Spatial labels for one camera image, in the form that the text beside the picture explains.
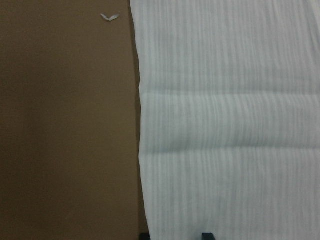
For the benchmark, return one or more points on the light blue striped shirt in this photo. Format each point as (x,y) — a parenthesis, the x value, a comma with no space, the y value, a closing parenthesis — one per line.
(230,118)

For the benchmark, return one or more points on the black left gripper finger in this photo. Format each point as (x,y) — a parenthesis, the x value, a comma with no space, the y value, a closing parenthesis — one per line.
(207,236)

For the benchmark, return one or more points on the small white scrap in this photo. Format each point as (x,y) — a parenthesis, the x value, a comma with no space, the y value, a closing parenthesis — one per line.
(110,18)

